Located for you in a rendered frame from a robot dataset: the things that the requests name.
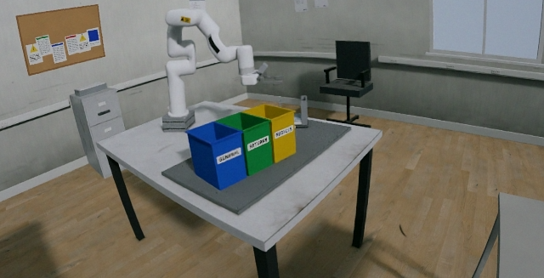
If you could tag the green returns bin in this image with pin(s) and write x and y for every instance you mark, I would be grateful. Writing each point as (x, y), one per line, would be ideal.
(256, 140)

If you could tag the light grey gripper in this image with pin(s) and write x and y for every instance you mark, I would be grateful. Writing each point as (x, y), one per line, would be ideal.
(251, 79)

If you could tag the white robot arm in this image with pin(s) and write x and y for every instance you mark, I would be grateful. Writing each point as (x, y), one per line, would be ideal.
(176, 47)

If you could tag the blue storage bin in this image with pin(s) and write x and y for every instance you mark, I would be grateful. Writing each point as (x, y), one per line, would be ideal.
(217, 154)

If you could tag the yellow recycle bin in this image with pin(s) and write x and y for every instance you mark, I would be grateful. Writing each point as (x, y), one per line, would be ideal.
(282, 129)

